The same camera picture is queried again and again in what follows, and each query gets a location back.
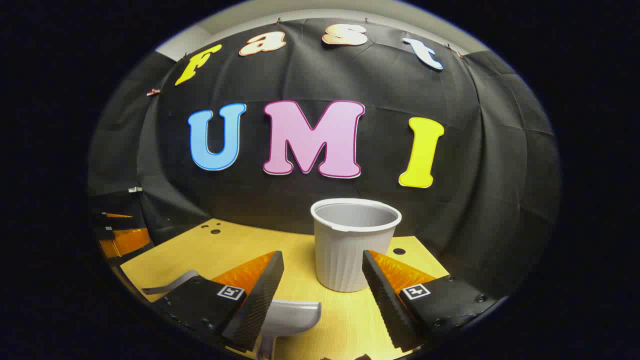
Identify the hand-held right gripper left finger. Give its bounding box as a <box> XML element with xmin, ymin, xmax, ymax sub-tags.
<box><xmin>152</xmin><ymin>250</ymin><xmax>285</xmax><ymax>352</ymax></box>

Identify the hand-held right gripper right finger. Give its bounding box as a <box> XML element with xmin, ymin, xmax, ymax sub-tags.
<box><xmin>362</xmin><ymin>249</ymin><xmax>499</xmax><ymax>352</ymax></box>

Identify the grey ribbed garbage bin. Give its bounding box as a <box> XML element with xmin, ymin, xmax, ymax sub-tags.
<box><xmin>310</xmin><ymin>198</ymin><xmax>402</xmax><ymax>293</ymax></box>

